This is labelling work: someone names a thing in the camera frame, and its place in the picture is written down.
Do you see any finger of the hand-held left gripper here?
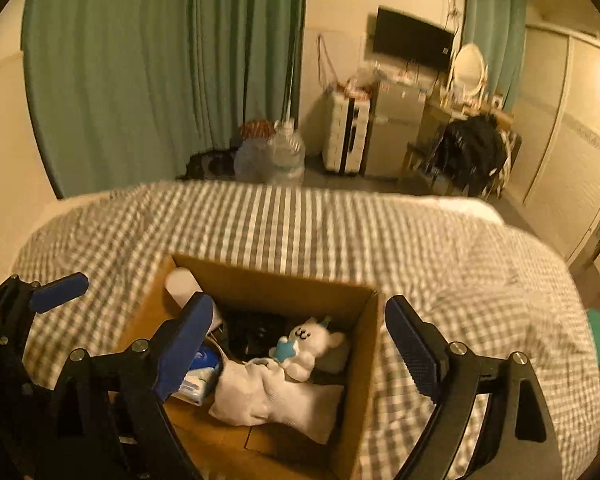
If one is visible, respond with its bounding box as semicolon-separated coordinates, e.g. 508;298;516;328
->
0;272;90;332

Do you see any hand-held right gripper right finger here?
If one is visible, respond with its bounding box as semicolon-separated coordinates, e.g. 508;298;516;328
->
385;296;563;480

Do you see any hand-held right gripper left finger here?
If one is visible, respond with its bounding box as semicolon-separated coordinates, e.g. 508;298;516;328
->
50;292;216;480

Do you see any white knit glove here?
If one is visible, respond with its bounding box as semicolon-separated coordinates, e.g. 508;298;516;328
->
209;357;346;445

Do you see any cardboard box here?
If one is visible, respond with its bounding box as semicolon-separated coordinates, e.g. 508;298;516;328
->
115;252;385;480

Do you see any blue white packet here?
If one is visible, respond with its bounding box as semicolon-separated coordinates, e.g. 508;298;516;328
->
172;342;227;406

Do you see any black object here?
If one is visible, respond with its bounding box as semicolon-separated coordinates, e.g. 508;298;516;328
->
224;310;289;362

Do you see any white plush bear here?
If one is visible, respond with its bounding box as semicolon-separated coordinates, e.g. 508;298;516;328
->
270;316;347;381

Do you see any dark patterned cloth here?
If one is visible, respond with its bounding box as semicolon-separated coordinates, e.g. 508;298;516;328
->
176;149;239;182

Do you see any wooden chair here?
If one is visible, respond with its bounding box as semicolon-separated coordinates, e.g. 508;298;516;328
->
400;137;452;196

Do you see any black jacket on chair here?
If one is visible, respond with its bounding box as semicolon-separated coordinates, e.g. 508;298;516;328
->
435;114;511;199

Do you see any silver mini fridge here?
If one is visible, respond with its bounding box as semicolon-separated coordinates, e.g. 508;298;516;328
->
362;80;426;180

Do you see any white suitcase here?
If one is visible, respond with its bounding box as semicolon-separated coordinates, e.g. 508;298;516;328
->
322;89;372;176

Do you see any brown patterned basket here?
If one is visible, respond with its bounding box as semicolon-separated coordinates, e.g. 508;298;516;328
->
239;119;277;141

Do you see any wooden dressing desk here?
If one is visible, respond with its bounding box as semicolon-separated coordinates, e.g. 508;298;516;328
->
420;97;517;133

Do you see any wide green curtain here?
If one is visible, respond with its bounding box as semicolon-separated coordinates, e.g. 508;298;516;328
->
21;0;308;199

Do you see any white louvred wardrobe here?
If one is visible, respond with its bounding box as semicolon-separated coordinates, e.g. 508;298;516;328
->
522;22;600;271

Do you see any white oval mirror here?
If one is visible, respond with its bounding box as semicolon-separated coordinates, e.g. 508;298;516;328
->
447;42;489;109

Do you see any narrow green curtain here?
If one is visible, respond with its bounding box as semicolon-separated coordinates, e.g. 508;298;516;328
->
462;0;527;111

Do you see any hanging wall cable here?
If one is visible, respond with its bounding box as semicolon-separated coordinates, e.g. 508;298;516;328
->
317;33;342;92

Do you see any black wall television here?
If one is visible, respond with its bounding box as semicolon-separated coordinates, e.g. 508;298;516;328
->
371;6;456;72

